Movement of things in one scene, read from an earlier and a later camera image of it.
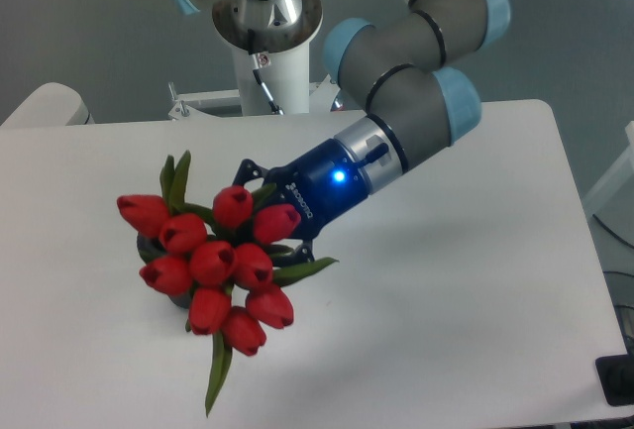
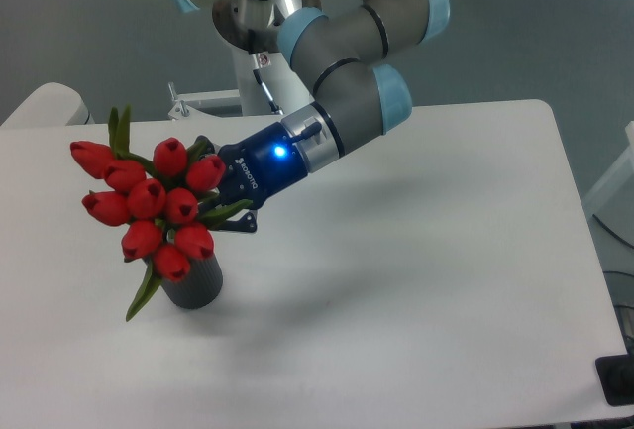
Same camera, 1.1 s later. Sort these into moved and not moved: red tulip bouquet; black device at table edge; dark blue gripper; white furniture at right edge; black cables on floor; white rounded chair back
Moved: red tulip bouquet; dark blue gripper
Not moved: white furniture at right edge; black device at table edge; white rounded chair back; black cables on floor
